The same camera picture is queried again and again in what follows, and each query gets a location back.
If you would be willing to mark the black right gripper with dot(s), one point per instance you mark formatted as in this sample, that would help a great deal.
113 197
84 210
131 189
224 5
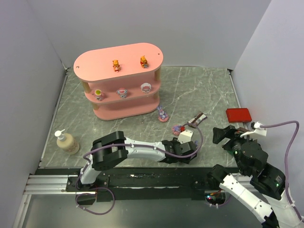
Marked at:
229 138

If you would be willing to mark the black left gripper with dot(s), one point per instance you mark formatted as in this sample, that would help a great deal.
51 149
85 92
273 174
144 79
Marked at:
188 147

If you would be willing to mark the pink white frilly toy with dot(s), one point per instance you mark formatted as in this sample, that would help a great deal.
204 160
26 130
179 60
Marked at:
146 88

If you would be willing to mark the pink cloud toy blue bows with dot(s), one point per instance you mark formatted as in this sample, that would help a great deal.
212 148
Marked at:
122 92

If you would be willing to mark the orange bear toy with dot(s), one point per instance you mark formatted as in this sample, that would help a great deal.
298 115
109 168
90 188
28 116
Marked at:
116 66
144 62

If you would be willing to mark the pink cup toy yellow top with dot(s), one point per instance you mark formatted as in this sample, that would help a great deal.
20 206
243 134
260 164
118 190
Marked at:
99 95

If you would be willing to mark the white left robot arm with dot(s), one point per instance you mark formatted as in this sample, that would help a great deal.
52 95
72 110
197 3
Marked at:
110 150

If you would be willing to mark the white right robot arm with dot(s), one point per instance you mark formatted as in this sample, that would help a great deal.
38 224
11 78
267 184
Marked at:
279 209

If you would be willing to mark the pink three-tier wooden shelf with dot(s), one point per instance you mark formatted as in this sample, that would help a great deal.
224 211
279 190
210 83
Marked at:
121 81

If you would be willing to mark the brown chocolate bar wrapper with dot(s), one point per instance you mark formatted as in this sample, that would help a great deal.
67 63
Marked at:
197 119

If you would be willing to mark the red box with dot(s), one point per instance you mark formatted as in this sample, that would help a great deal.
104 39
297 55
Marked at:
238 115

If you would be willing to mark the beige round disc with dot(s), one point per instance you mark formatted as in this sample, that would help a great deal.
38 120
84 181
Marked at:
66 142

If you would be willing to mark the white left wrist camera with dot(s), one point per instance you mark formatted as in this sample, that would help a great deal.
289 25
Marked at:
185 136

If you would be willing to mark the black base frame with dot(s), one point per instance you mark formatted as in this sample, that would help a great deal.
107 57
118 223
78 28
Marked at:
144 184

